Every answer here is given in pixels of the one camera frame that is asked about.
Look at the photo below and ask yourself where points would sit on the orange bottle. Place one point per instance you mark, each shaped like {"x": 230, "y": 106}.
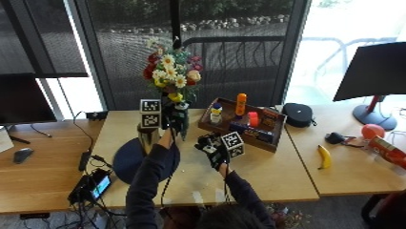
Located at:
{"x": 240, "y": 104}

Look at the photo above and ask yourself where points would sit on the brown snack box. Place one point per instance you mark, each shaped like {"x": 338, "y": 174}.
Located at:
{"x": 269, "y": 117}

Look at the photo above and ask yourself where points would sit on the orange ball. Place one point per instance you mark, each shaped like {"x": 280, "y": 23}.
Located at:
{"x": 373, "y": 131}

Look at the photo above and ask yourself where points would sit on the white bottle blue cap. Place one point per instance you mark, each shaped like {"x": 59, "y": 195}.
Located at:
{"x": 216, "y": 114}

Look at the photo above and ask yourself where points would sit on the small black box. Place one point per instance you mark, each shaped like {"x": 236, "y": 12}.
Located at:
{"x": 96, "y": 115}

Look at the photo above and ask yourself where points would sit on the person's left hand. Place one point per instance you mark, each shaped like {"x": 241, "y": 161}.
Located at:
{"x": 172, "y": 117}

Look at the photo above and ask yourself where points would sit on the white marker cube left glove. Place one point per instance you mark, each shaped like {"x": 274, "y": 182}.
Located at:
{"x": 151, "y": 113}

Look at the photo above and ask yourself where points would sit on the white marker cube glove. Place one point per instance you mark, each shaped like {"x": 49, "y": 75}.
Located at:
{"x": 151, "y": 113}
{"x": 233, "y": 144}

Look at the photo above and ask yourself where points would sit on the black monitor red stand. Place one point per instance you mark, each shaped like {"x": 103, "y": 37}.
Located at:
{"x": 371, "y": 71}

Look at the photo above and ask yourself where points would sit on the black power adapter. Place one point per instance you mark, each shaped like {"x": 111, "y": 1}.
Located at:
{"x": 84, "y": 160}

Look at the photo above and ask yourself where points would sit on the red plastic cup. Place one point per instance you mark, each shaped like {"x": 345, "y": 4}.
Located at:
{"x": 253, "y": 119}

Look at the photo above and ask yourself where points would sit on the person's right hand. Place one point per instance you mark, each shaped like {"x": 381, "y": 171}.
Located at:
{"x": 216, "y": 153}

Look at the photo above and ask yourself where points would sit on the dark blue box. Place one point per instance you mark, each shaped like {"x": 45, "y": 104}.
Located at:
{"x": 256, "y": 133}

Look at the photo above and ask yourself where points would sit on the black device with screen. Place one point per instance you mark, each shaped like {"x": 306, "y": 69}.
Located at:
{"x": 93, "y": 187}

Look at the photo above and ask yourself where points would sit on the yellow banana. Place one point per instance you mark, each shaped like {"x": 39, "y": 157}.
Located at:
{"x": 325, "y": 156}

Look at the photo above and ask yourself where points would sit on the red chips can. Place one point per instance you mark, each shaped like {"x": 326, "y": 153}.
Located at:
{"x": 386, "y": 151}

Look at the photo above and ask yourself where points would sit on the dark blue round mat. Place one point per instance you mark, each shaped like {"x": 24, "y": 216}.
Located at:
{"x": 127, "y": 160}

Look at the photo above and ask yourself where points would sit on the grey computer mouse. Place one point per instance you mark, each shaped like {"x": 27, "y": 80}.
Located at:
{"x": 21, "y": 155}

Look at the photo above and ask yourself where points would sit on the artificial flower bouquet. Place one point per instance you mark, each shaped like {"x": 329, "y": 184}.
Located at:
{"x": 174, "y": 71}

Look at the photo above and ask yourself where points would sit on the white marker cube right glove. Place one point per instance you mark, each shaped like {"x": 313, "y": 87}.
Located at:
{"x": 233, "y": 144}

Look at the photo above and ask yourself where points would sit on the black zip case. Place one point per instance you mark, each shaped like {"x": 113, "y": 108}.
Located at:
{"x": 297, "y": 114}

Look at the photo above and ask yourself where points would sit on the wooden tray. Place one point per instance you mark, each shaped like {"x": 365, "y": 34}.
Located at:
{"x": 270, "y": 136}

